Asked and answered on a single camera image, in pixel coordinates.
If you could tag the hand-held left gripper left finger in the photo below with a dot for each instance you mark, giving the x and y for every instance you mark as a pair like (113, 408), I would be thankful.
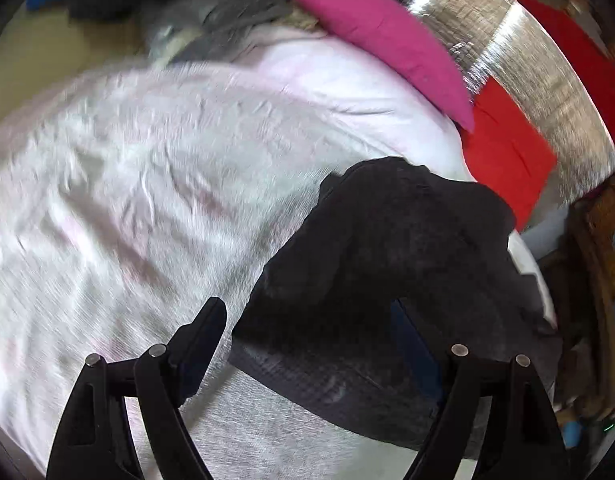
(192, 360)

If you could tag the grey garment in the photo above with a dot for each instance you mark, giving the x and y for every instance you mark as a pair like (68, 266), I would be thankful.
(227, 20)

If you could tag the pink pillow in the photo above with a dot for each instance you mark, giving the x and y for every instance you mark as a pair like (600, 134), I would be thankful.
(387, 35)

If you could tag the white bed blanket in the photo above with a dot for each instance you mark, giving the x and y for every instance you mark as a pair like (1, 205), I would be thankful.
(162, 185)

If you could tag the red cloth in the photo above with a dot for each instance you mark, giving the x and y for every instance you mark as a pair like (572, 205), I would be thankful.
(572, 40)

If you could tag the cream leather sofa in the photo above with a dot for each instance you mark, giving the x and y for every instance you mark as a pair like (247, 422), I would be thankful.
(52, 60)

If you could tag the red pillow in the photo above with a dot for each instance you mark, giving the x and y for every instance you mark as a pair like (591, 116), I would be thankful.
(507, 160)

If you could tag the wooden side table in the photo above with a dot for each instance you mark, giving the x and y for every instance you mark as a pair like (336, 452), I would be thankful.
(595, 260)

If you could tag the dark quilted zip jacket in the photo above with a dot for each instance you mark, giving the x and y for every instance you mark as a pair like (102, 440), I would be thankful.
(387, 240)

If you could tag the silver foil insulation panel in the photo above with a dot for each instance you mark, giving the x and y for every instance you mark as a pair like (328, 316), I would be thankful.
(537, 60)

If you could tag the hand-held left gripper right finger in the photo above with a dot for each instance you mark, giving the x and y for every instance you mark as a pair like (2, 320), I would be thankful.
(410, 335)

